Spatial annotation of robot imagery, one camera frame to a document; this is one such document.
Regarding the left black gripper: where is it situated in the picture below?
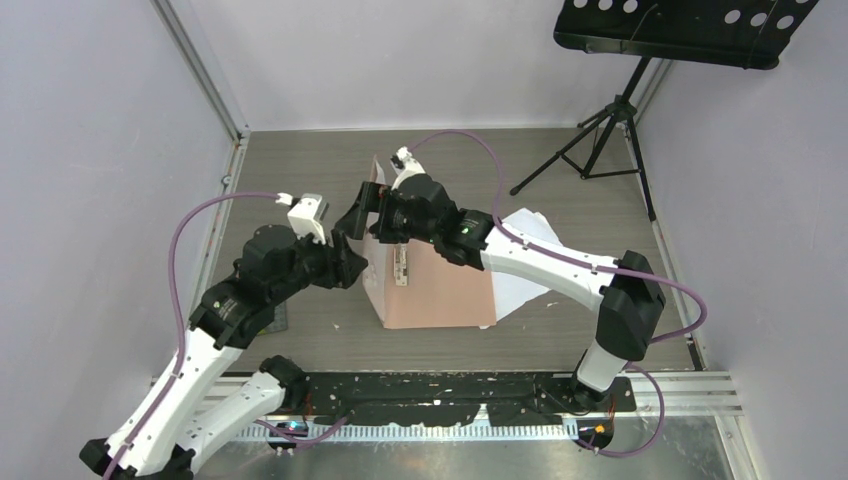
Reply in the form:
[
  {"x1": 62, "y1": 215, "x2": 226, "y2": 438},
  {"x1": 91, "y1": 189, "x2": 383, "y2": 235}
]
[{"x1": 271, "y1": 223, "x2": 368, "y2": 303}]

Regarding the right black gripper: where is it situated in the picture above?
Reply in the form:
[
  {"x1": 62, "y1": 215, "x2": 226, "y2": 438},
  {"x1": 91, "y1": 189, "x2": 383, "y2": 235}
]
[{"x1": 337, "y1": 182, "x2": 438, "y2": 246}]

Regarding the pink paper folder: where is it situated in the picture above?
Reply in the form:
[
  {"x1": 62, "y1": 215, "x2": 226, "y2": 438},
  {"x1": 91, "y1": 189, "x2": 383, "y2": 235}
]
[{"x1": 362, "y1": 165, "x2": 496, "y2": 330}]

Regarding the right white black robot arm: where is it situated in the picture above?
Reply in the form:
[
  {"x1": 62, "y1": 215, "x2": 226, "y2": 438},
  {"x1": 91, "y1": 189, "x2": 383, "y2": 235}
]
[{"x1": 335, "y1": 174, "x2": 666, "y2": 411}]

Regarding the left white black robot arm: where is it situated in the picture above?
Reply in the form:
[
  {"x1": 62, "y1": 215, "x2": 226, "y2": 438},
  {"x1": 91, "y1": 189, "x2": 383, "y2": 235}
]
[{"x1": 79, "y1": 225, "x2": 368, "y2": 479}]

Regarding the metal folder fastener clip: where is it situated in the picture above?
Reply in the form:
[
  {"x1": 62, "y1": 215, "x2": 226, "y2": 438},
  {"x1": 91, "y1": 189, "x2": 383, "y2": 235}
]
[{"x1": 393, "y1": 244, "x2": 409, "y2": 287}]

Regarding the dark grey building plate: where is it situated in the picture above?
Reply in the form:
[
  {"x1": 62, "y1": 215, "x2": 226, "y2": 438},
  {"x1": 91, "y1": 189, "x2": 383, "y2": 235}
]
[{"x1": 259, "y1": 303, "x2": 289, "y2": 335}]

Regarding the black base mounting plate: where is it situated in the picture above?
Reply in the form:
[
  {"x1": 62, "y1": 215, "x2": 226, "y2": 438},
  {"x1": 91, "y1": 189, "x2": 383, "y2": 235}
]
[{"x1": 277, "y1": 372, "x2": 637, "y2": 427}]

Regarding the black music stand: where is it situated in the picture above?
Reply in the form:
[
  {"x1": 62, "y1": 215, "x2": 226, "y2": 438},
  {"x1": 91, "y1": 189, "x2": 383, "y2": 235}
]
[{"x1": 509, "y1": 0, "x2": 816, "y2": 221}]

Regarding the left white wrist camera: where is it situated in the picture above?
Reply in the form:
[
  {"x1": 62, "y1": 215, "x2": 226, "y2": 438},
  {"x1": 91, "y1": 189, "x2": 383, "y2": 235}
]
[{"x1": 275, "y1": 192, "x2": 329, "y2": 245}]

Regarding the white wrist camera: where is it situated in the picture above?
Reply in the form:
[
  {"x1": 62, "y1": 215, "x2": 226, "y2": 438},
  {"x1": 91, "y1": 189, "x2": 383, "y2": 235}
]
[
  {"x1": 275, "y1": 192, "x2": 329, "y2": 245},
  {"x1": 390, "y1": 146, "x2": 426, "y2": 190}
]

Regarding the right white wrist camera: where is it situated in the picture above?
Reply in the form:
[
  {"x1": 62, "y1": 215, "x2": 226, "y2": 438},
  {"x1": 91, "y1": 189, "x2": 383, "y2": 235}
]
[{"x1": 390, "y1": 146, "x2": 426, "y2": 190}]

